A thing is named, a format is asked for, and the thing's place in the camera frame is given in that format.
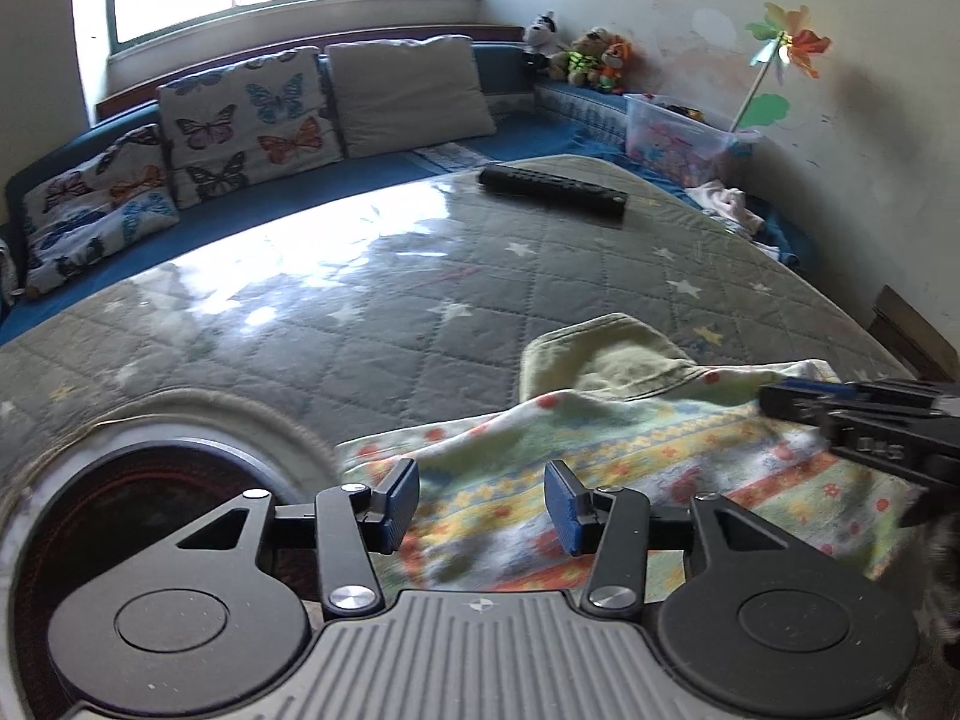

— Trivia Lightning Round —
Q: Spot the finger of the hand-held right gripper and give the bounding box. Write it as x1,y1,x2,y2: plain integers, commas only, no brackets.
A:
776,379,863,400
757,385,833,423

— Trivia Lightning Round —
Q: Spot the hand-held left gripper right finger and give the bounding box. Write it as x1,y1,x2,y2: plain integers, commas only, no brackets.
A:
543,460,790,614

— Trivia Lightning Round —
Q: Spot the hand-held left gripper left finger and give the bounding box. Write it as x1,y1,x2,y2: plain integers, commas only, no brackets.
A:
174,457,421,614

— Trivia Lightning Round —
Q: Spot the green patterned child's garment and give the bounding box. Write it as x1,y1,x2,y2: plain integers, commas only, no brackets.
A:
337,312,929,595

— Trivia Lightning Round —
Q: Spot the white and pink cloth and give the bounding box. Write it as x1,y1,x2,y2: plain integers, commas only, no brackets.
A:
686,178,768,239

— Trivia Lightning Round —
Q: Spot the clear plastic storage box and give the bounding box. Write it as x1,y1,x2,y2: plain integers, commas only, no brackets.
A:
623,93,763,187

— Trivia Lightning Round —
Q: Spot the black remote control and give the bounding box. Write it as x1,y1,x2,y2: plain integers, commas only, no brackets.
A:
478,163,630,224

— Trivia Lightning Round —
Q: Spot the colourful paper pinwheel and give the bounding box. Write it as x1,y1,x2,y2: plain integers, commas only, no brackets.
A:
730,1,835,133

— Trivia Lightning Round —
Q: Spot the dark blue sofa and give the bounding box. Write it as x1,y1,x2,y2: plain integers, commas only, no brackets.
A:
0,40,802,317

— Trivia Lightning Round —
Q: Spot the orange plush toy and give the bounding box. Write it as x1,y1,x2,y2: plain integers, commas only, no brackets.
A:
596,36,636,95

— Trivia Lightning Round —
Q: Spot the brown plush toy yellow vest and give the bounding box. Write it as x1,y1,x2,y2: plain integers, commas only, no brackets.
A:
550,28,613,88

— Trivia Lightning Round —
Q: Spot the beige cushion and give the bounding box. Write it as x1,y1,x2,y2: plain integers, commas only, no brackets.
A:
323,34,499,161

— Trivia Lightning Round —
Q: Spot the upright butterfly print cushion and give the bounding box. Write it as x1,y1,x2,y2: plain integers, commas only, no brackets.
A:
156,45,344,209

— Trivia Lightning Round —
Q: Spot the flat butterfly print cushion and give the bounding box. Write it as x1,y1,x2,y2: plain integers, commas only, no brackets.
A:
21,124,182,296

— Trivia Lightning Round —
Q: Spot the black and white plush toy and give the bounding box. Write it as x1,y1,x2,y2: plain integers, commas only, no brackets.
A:
520,10,568,77

